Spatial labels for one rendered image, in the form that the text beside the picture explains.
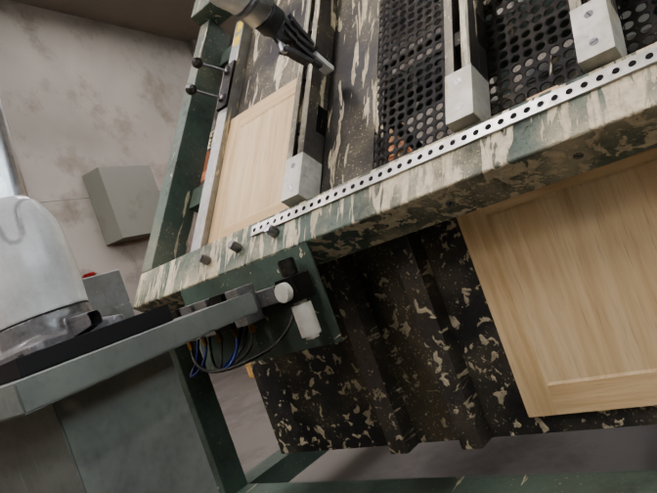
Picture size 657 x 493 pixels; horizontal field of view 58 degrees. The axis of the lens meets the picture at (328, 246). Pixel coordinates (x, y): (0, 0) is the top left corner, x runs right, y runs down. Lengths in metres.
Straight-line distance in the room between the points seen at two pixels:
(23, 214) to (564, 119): 0.92
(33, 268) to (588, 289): 1.06
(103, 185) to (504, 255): 5.46
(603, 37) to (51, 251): 0.98
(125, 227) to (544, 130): 5.66
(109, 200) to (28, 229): 5.38
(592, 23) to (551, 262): 0.50
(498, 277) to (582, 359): 0.25
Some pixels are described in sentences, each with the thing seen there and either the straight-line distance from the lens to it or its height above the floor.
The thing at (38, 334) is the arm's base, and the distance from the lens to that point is 1.07.
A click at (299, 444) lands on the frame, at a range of 2.01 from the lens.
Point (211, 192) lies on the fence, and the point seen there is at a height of 1.06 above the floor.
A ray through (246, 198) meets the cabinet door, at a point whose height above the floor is 0.99.
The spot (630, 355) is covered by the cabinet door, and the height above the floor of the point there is 0.36.
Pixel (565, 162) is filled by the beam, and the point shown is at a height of 0.78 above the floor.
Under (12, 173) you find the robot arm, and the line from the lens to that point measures 1.37.
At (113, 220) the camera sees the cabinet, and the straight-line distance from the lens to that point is 6.46.
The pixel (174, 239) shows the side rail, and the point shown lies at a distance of 2.01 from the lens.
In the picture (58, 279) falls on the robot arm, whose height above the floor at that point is 0.88.
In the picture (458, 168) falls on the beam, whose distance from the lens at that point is 1.16.
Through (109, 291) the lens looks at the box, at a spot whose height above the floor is 0.87.
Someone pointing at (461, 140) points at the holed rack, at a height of 0.88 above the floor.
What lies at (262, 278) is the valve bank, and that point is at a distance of 1.48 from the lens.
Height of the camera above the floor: 0.77
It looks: 1 degrees up
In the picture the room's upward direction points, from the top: 20 degrees counter-clockwise
